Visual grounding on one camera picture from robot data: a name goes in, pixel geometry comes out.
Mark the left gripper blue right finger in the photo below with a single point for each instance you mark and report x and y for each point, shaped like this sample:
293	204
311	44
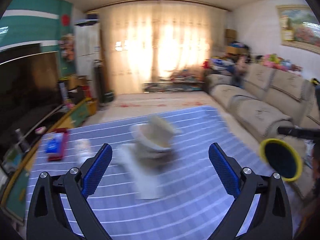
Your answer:
272	218

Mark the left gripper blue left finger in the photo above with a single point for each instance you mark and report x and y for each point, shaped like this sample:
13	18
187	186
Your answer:
46	216

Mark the small white bottle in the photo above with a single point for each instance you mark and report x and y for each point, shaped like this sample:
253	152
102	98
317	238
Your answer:
82	150

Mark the white patterned tissue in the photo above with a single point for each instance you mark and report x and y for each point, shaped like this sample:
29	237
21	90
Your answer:
146	182

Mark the white paper cup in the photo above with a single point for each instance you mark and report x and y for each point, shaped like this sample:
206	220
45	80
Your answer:
145	148
160	131

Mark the black bin with yellow rim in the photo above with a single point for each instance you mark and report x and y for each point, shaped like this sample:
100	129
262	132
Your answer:
282	157

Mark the beige sofa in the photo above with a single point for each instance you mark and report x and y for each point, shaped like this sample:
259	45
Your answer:
267	99

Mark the red tissue pack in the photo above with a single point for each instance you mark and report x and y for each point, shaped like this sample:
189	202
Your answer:
56	145

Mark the blue checked tablecloth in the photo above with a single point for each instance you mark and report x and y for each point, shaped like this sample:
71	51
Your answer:
193	201

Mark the plush toy pile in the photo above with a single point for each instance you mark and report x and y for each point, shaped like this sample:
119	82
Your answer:
276	62

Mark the framed flower painting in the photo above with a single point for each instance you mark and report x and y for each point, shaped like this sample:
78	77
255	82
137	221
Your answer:
299	27

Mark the cardboard boxes stack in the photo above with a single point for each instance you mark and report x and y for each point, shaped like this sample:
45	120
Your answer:
233	46

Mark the black television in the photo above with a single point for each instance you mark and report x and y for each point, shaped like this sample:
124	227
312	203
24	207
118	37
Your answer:
29	92

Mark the glass coffee table with clutter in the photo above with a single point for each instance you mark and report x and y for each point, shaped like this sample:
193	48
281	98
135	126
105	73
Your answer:
182	81

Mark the black tower fan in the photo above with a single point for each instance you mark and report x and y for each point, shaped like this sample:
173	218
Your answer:
99	80

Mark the artificial flower bouquet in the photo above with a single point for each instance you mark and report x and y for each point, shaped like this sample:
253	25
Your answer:
67	47

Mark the white air conditioner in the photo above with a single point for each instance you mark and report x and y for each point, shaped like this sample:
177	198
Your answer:
87	46

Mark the cream curtains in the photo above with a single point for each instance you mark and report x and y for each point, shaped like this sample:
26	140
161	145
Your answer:
147	40

